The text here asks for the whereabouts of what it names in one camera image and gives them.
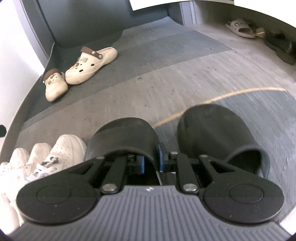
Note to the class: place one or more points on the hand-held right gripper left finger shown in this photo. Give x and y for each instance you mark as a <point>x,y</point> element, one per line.
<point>141,165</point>

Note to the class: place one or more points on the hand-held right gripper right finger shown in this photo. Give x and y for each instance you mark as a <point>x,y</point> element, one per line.
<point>160,160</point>

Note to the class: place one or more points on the black slide sandal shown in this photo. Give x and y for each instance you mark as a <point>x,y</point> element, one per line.
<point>122,134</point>
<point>208,125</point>

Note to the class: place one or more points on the cream sneaker grey side mark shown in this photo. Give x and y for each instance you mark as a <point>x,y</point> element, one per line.
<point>39,155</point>
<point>69,146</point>

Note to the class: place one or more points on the white leather sneaker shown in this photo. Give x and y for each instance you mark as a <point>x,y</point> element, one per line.
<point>19,162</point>
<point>7,180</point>

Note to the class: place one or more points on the grey patterned floor mat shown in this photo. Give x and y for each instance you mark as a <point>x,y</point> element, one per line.
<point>161,81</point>

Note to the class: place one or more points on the pale beige slipper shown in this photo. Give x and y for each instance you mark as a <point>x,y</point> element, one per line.
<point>240,29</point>

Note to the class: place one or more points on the dark entrance door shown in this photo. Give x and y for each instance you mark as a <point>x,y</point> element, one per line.
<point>104,16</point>

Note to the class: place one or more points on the white cabinet door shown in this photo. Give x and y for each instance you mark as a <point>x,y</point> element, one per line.
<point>185,3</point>

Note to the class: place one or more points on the tan slipper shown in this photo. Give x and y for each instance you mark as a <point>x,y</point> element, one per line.
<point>260,32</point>

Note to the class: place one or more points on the dark green shoe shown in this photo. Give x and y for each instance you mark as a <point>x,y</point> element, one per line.
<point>281,46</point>

